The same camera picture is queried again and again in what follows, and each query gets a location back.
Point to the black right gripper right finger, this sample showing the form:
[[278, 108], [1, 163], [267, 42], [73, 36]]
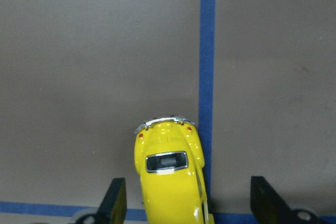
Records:
[[266, 204]]

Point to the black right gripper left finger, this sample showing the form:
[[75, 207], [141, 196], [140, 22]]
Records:
[[113, 208]]

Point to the yellow toy beetle car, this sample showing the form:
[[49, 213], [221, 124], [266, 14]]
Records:
[[169, 159]]

